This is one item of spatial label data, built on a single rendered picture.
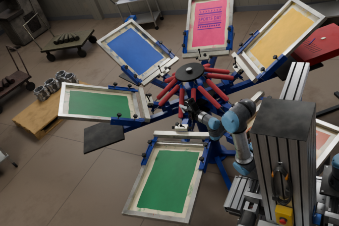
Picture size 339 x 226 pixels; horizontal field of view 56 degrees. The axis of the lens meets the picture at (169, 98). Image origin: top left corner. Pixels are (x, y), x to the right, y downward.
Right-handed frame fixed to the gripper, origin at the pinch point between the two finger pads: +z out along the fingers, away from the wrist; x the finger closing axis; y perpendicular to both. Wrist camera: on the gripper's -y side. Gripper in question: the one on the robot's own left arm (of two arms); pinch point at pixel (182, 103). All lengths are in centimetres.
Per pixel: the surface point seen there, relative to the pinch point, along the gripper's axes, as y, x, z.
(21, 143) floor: 184, -107, 356
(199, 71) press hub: 27, 67, 61
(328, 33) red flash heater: 29, 207, 9
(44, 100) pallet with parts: 156, -37, 408
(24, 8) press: 73, 65, 788
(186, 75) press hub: 28, 56, 69
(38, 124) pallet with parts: 162, -70, 346
